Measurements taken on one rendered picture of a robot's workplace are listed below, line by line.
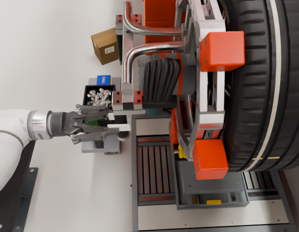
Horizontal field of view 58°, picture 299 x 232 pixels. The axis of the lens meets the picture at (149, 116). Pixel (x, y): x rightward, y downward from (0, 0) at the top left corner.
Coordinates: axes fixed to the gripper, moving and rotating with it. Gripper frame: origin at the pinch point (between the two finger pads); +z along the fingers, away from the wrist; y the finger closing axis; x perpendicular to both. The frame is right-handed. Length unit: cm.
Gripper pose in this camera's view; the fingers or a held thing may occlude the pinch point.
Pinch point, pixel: (120, 121)
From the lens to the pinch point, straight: 82.2
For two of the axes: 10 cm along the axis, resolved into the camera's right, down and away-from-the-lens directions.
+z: 10.0, -0.4, 0.3
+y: 0.5, 8.3, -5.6
